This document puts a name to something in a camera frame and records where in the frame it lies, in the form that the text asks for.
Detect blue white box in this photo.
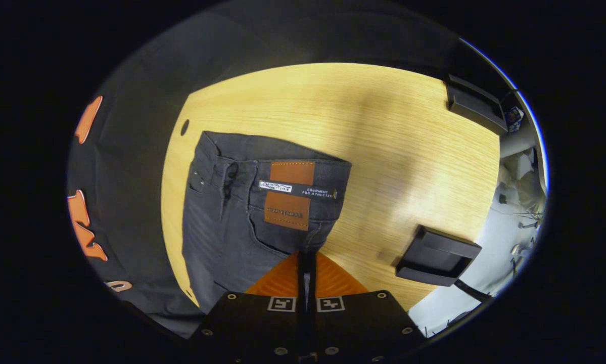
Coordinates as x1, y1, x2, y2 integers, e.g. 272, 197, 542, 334
505, 106, 524, 133

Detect black backdrop cloth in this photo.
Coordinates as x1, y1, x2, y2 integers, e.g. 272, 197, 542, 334
66, 0, 510, 339

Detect black plastic holder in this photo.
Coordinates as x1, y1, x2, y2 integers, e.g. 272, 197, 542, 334
396, 225, 483, 287
445, 74, 508, 135

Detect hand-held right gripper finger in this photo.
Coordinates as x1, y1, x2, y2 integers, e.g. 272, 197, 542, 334
189, 251, 305, 362
306, 251, 428, 363

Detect dark grey jeans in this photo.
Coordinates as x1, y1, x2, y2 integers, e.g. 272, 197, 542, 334
181, 130, 353, 315

